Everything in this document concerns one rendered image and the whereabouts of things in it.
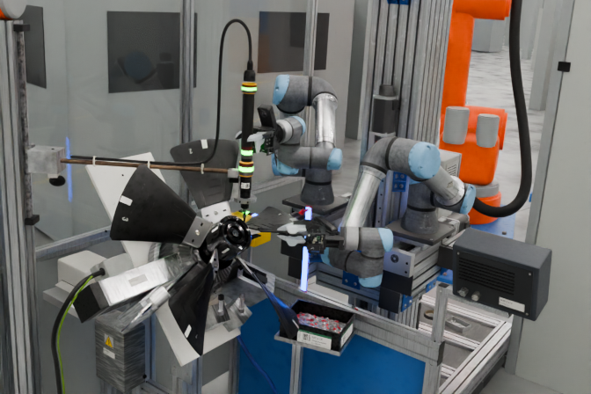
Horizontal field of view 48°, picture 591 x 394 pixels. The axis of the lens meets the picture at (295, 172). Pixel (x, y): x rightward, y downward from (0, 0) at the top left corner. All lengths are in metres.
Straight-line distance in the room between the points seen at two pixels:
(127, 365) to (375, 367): 0.85
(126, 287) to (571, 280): 2.35
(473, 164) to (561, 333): 2.50
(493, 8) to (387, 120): 3.27
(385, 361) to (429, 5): 1.37
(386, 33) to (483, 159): 3.19
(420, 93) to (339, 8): 4.04
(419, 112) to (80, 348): 1.64
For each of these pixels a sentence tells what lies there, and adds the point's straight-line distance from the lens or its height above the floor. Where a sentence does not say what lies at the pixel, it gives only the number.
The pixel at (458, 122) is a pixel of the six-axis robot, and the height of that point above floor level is 0.92.
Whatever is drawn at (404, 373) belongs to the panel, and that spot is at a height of 0.70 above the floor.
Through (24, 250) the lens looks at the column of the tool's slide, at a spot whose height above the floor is 1.09.
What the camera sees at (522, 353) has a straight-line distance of 3.83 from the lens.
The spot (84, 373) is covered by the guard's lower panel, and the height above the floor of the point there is 0.43.
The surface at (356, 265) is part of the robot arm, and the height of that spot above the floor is 1.09.
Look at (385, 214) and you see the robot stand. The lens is 2.84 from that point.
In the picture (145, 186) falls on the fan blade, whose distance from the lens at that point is 1.91.
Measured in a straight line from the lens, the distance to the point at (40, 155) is 2.16.
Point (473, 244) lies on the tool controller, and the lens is 2.05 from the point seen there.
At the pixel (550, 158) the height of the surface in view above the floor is 1.20.
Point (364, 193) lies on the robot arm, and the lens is 2.23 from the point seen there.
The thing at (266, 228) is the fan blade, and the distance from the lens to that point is 2.13.
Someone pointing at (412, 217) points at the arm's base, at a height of 1.09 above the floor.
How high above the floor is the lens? 1.93
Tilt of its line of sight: 15 degrees down
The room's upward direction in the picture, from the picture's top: 3 degrees clockwise
